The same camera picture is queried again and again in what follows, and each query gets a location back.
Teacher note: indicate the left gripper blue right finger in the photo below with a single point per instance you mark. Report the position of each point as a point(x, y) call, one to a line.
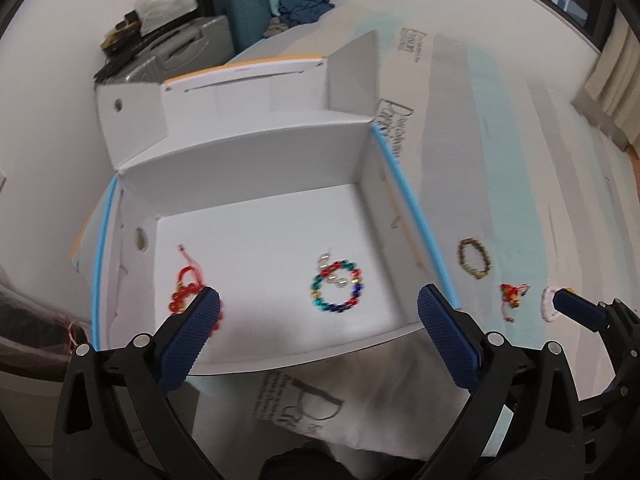
point(455, 335)

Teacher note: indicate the grey suitcase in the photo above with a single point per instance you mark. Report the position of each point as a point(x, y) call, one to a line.
point(201, 43)

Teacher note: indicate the teal suitcase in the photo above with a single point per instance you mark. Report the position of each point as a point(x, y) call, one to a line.
point(248, 20)

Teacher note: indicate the dark blue clothes pile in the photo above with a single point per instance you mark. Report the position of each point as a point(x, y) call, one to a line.
point(302, 12)

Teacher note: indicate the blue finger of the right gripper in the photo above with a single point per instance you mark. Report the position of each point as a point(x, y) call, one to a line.
point(591, 316)

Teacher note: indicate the white blue cardboard box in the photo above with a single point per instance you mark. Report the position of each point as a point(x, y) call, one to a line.
point(270, 182)

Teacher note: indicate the striped bed sheet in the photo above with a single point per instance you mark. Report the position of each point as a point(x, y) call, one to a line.
point(524, 197)

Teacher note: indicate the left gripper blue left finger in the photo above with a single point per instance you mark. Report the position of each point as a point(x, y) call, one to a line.
point(182, 336)

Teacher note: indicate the beige curtain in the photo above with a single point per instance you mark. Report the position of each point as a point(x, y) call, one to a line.
point(610, 96)

